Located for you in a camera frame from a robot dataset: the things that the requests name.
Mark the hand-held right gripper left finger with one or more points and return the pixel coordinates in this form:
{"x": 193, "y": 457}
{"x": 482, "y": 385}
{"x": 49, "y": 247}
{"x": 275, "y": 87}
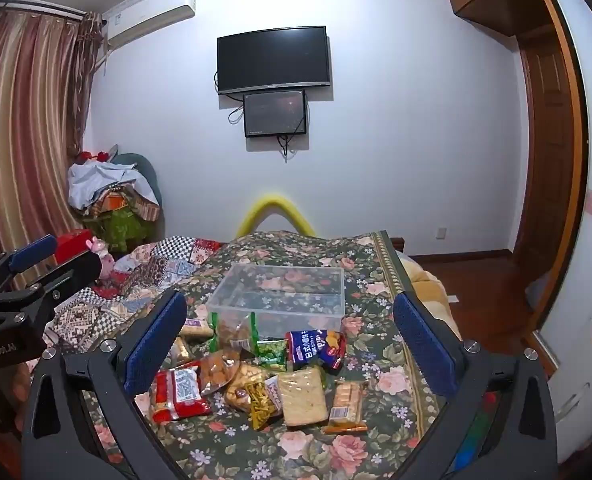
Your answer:
{"x": 156, "y": 345}

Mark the red box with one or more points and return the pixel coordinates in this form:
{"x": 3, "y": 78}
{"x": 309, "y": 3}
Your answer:
{"x": 73, "y": 245}

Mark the yellow bag of round biscuits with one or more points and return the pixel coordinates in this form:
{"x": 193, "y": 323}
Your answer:
{"x": 241, "y": 387}

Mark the pale bread slice packet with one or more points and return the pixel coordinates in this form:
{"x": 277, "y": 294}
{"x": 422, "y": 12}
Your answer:
{"x": 301, "y": 395}

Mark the wooden door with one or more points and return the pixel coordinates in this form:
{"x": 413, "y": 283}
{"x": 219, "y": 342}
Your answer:
{"x": 545, "y": 150}

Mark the pink plush toy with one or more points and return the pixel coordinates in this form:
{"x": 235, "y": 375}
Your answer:
{"x": 102, "y": 255}

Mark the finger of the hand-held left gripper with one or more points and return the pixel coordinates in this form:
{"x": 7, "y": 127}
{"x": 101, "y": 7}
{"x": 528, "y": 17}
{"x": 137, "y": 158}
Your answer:
{"x": 76, "y": 270}
{"x": 33, "y": 252}

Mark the blue chip packet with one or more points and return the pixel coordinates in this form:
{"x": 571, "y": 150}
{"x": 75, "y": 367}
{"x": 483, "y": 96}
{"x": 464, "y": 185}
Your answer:
{"x": 311, "y": 347}

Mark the green snack packet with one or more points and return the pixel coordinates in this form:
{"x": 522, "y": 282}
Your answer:
{"x": 272, "y": 355}

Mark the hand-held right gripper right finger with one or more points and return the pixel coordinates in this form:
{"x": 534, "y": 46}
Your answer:
{"x": 423, "y": 345}

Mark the white wall socket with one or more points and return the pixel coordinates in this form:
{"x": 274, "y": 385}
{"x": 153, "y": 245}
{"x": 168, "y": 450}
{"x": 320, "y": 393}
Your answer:
{"x": 441, "y": 233}

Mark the pile of clothes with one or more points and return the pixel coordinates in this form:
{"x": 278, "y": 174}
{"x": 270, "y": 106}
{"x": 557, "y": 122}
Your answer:
{"x": 111, "y": 195}

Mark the yellow packet of green strips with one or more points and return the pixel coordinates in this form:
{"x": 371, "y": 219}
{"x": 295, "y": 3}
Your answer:
{"x": 263, "y": 402}

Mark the patchwork quilt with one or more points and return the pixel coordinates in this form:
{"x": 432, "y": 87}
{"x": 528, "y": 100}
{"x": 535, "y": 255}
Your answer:
{"x": 141, "y": 272}

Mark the pale cream snack packet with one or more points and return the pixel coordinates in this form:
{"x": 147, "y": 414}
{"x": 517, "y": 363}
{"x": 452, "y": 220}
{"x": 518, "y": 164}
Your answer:
{"x": 198, "y": 327}

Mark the orange wafer packet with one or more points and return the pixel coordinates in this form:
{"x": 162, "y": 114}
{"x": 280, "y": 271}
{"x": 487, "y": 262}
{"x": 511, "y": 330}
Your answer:
{"x": 347, "y": 407}

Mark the dark floral blanket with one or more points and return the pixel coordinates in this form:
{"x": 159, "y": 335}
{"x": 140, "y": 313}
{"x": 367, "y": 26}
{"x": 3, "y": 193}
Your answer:
{"x": 375, "y": 410}

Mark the small tan snack packet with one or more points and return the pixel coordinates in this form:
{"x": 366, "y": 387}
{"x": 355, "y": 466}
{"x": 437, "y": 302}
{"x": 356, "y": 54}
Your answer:
{"x": 182, "y": 352}

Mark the green-edged brown snack bag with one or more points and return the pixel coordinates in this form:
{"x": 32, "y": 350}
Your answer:
{"x": 233, "y": 332}

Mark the white appliance with stickers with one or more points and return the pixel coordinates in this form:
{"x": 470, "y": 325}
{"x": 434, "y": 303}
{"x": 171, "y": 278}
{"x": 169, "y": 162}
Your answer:
{"x": 588, "y": 380}

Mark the black wall television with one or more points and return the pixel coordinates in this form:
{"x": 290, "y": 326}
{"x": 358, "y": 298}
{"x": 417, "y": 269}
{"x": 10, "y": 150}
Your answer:
{"x": 274, "y": 60}

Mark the clear plastic storage box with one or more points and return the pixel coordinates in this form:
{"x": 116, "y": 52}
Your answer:
{"x": 276, "y": 292}

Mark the small black wall monitor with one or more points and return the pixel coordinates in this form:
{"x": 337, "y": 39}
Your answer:
{"x": 276, "y": 112}

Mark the striped red-brown curtain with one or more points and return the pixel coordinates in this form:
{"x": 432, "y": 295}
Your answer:
{"x": 26, "y": 125}

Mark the white wall air conditioner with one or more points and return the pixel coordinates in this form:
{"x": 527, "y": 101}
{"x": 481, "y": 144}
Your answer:
{"x": 148, "y": 15}

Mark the clear bag of orange crackers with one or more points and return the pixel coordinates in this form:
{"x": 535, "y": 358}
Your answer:
{"x": 216, "y": 370}

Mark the red snack packet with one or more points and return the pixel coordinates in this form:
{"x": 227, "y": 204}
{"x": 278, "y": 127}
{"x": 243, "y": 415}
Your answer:
{"x": 178, "y": 392}

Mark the yellow foam tube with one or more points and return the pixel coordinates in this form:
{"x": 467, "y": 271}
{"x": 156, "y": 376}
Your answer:
{"x": 276, "y": 205}

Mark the teal chair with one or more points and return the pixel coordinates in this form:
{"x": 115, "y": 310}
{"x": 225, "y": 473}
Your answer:
{"x": 143, "y": 167}

